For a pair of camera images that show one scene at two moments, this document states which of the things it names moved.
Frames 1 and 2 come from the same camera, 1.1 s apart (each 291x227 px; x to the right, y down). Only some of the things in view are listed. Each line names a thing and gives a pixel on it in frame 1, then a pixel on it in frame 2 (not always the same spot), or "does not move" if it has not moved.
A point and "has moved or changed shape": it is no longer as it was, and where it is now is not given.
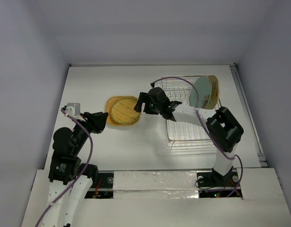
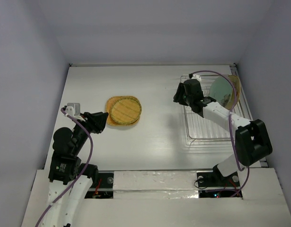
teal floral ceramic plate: (204, 87) has moved or changed shape
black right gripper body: (140, 102) → (183, 93)
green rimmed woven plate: (122, 110) does not move
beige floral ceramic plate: (215, 91) → (228, 107)
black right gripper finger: (143, 98) → (180, 96)
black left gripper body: (88, 123) does not move
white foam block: (155, 185) does not move
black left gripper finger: (100, 120) does not move
